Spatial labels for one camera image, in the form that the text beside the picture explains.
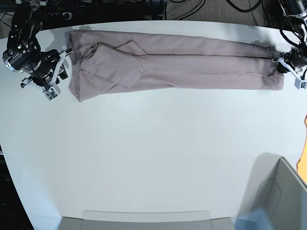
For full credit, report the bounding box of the grey plastic bin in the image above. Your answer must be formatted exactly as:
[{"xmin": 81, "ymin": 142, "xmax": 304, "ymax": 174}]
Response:
[{"xmin": 253, "ymin": 158, "xmax": 307, "ymax": 230}]

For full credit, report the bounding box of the mauve T-shirt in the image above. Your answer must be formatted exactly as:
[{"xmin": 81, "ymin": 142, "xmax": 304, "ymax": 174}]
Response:
[{"xmin": 68, "ymin": 30, "xmax": 283, "ymax": 102}]

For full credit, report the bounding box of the blue translucent object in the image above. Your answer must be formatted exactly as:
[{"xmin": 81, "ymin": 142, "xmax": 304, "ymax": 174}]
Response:
[{"xmin": 234, "ymin": 208, "xmax": 272, "ymax": 230}]

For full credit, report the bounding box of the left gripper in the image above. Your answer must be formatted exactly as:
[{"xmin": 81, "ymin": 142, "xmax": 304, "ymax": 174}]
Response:
[{"xmin": 277, "ymin": 46, "xmax": 307, "ymax": 73}]

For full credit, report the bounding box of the orange object at edge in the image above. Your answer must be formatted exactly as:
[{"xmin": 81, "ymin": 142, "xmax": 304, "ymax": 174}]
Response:
[{"xmin": 296, "ymin": 117, "xmax": 307, "ymax": 183}]

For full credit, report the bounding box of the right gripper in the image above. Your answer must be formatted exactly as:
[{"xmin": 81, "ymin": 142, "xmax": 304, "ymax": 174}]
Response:
[{"xmin": 30, "ymin": 49, "xmax": 68, "ymax": 79}]

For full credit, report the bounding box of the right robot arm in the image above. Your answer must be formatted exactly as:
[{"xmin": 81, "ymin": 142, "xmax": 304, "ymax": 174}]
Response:
[{"xmin": 2, "ymin": 0, "xmax": 60, "ymax": 81}]

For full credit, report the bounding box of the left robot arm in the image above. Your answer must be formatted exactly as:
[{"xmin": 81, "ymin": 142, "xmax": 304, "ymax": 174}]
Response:
[{"xmin": 278, "ymin": 0, "xmax": 307, "ymax": 73}]

